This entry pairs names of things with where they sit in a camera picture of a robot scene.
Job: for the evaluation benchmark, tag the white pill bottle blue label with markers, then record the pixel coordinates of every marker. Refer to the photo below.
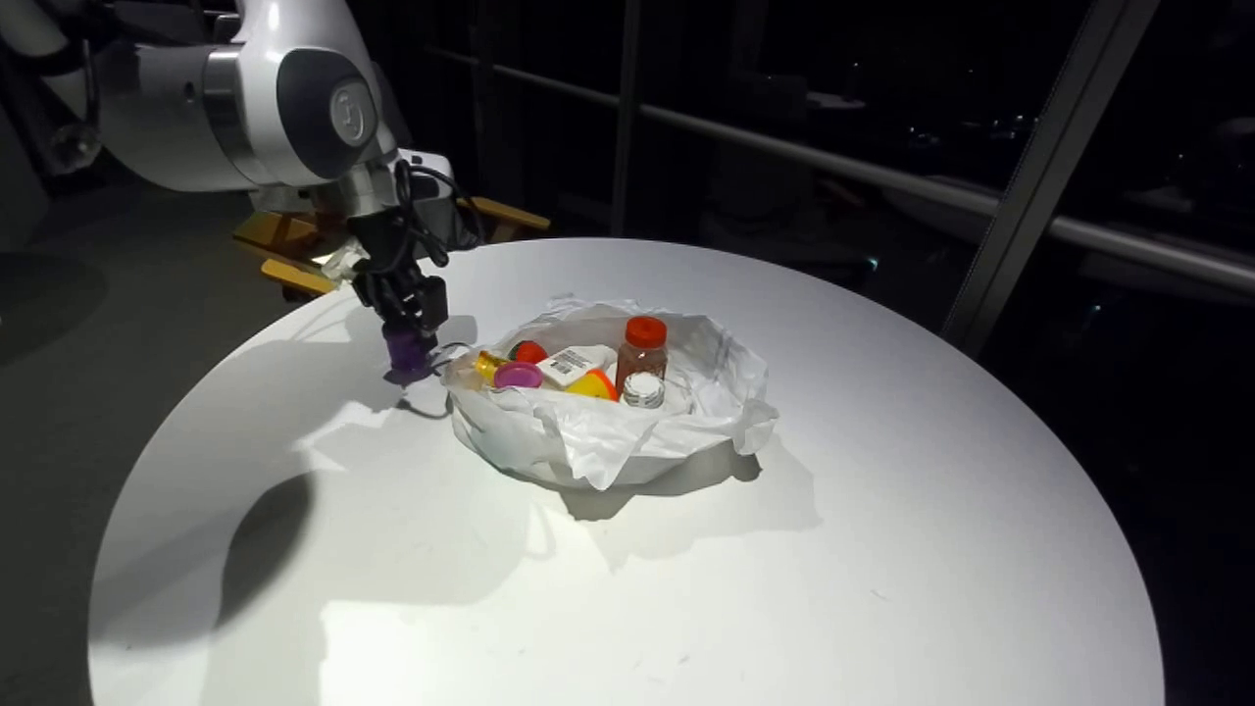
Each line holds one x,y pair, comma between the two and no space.
643,390

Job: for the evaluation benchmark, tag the grey chair with wooden armrests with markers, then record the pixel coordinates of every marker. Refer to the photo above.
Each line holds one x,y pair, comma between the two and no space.
502,213

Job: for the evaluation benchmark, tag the spice jar with red lid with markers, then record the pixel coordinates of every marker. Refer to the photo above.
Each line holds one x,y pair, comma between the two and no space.
643,341

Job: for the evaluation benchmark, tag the white bottle white cap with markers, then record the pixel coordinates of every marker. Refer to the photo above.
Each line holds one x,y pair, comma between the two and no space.
575,364

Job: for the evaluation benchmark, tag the grey window frame pillar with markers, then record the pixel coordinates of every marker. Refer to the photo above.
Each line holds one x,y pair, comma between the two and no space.
1033,183

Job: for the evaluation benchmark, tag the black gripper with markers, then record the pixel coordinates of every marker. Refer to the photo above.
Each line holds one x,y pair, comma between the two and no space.
392,248

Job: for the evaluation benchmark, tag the white crumpled plastic bag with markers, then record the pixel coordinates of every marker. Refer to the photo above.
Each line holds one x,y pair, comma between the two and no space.
612,435

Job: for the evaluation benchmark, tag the orange lid play dough tub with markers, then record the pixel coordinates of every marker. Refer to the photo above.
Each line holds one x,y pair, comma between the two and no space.
597,386

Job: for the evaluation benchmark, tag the purple play dough tub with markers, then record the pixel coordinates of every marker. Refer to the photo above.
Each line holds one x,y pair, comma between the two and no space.
412,358

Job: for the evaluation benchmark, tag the yellow wrist mount plate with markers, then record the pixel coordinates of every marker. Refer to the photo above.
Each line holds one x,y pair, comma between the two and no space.
281,231

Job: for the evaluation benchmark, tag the yellow lid play dough tub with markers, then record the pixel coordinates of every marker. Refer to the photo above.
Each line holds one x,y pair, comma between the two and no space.
487,371

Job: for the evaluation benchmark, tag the magenta lid play dough tub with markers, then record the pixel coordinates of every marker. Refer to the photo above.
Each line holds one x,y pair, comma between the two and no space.
517,377

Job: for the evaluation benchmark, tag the horizontal metal window rail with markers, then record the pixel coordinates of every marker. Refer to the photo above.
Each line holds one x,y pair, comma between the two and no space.
942,194

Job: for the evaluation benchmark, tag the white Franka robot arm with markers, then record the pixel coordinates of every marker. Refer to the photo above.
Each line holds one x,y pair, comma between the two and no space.
219,112

